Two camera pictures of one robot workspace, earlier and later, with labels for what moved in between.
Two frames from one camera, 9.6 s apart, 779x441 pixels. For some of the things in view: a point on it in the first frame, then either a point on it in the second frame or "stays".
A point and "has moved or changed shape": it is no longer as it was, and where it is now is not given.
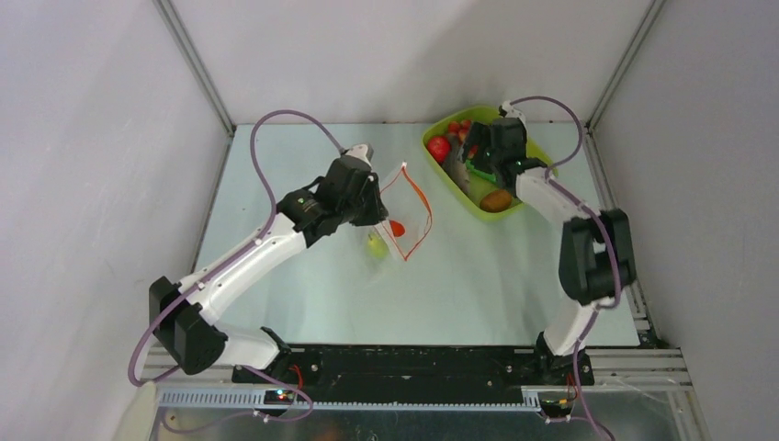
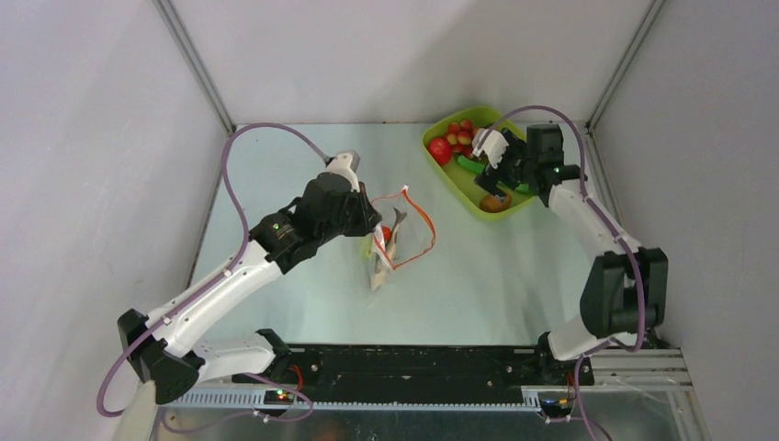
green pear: (377, 247) has moved or changed shape
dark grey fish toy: (458, 171) -> (386, 261)
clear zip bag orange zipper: (409, 212) has moved or changed shape
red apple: (439, 147) stays
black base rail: (427, 372) stays
